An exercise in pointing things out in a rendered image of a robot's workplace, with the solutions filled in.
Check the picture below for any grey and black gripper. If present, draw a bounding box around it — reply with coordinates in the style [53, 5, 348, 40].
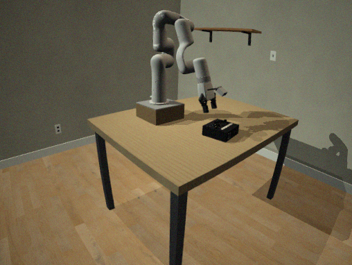
[197, 80, 217, 113]

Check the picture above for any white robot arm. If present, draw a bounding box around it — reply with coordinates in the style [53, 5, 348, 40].
[150, 10, 211, 105]

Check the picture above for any black lighting desk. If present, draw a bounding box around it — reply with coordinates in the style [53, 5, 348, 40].
[202, 119, 239, 142]

